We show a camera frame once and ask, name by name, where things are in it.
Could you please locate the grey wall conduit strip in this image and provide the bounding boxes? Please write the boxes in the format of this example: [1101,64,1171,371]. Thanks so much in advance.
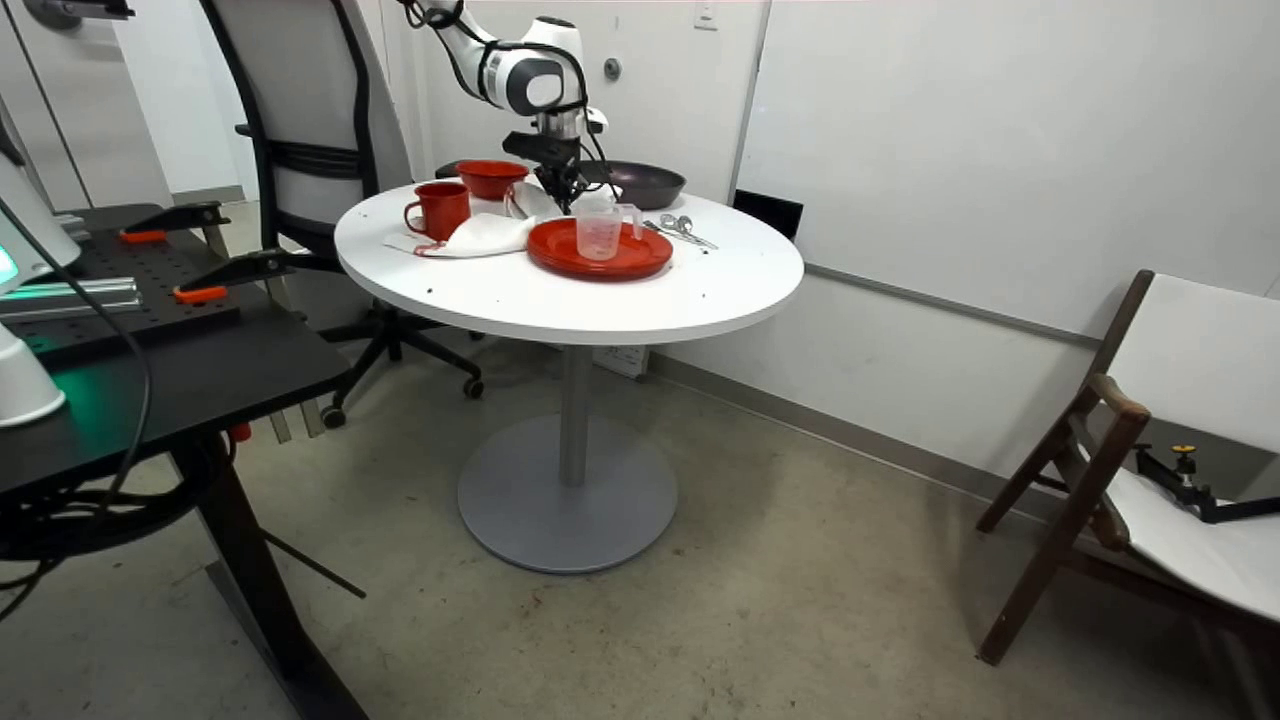
[796,259,1115,352]

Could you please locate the black clamp orange handle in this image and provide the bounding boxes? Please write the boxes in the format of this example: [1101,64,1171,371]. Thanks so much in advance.
[173,249,290,314]
[114,202,230,254]

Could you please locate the black metal bracket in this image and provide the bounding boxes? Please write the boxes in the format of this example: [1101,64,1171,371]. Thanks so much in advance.
[1132,442,1280,528]

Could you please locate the black robot desk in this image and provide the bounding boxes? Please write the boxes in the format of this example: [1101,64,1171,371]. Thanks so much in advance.
[0,195,372,720]

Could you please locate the red mug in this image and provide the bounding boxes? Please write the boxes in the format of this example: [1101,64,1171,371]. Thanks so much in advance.
[400,180,476,249]

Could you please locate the red bowl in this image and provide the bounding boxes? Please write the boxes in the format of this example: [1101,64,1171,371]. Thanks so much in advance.
[450,155,536,203]

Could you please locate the red plate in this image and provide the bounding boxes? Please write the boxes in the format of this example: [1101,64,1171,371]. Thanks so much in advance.
[522,217,675,288]

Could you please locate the white red-striped tea towel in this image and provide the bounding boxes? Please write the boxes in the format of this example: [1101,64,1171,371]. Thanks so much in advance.
[385,178,630,266]

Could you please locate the black cable bundle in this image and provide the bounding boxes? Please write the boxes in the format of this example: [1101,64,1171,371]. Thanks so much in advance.
[0,478,205,625]

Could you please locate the grey mesh office chair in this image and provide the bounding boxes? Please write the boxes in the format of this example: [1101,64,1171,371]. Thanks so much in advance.
[196,0,489,433]

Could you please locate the clear plastic cup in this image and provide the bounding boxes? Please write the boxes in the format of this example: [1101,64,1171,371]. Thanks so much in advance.
[572,192,630,268]

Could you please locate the wooden folding chair white panels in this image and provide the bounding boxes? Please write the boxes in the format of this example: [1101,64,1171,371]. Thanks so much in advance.
[973,268,1280,720]

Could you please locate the black wall box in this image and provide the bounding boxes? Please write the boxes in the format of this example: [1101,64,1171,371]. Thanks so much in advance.
[729,190,808,246]

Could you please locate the black frying pan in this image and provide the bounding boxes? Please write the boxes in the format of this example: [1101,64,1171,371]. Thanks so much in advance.
[585,155,693,217]

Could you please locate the dark grey mounted device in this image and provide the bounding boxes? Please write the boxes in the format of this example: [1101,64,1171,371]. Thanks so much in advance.
[18,0,136,32]

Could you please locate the silver metal fork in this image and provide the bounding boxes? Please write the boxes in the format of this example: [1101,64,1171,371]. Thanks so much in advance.
[670,217,718,259]

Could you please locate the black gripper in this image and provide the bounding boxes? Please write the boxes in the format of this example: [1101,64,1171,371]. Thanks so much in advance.
[536,139,600,217]

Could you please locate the grey table pedestal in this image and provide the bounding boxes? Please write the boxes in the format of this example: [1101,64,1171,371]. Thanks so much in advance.
[454,348,681,581]

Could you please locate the aluminium rail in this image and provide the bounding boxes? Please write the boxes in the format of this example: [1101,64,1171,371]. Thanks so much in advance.
[0,272,142,324]

